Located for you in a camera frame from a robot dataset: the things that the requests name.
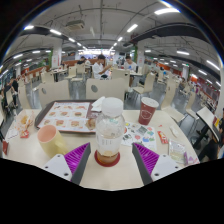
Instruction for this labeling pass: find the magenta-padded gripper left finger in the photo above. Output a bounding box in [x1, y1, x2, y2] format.
[42, 142, 92, 186]

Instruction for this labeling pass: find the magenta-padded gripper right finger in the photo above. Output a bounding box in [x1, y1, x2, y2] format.
[131, 142, 183, 186]

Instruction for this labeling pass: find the clear white-capped drink bottle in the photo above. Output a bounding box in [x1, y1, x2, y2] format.
[94, 97, 126, 166]

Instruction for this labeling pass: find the clear plastic packet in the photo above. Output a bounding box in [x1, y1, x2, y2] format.
[168, 139, 188, 165]

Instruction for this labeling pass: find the pale yellow mug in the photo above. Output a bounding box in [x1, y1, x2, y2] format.
[36, 124, 69, 159]

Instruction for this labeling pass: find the red sauce packet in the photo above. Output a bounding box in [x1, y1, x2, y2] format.
[19, 129, 31, 139]
[157, 130, 170, 145]

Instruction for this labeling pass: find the colourful sticker sheet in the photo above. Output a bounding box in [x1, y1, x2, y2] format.
[120, 120, 158, 152]

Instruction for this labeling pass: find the printed paper tray liner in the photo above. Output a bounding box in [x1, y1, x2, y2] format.
[37, 101, 98, 133]

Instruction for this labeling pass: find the red paper cup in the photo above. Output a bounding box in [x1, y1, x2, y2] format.
[137, 96, 160, 126]

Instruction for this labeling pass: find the red flat packet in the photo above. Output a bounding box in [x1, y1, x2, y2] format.
[1, 139, 9, 156]

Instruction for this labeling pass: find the crumpled food wrapper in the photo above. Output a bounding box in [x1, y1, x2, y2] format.
[14, 109, 36, 133]

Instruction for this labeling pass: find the white printed paper card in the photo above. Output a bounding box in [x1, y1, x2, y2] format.
[4, 120, 22, 142]

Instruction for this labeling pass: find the beige side table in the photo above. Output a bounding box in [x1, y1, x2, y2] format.
[195, 106, 221, 149]

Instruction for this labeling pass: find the group of beige chairs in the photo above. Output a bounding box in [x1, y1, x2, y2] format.
[0, 63, 201, 124]

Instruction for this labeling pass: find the crumpled white napkin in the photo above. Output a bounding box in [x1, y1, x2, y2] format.
[90, 96, 107, 113]

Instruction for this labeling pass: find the person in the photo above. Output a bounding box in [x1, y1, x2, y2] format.
[123, 55, 138, 73]
[0, 78, 19, 108]
[91, 54, 113, 80]
[77, 55, 88, 66]

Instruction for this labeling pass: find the ceiling air conditioner unit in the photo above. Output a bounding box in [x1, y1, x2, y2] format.
[64, 19, 86, 32]

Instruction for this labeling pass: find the group of ceiling lights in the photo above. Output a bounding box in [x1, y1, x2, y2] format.
[0, 6, 224, 88]

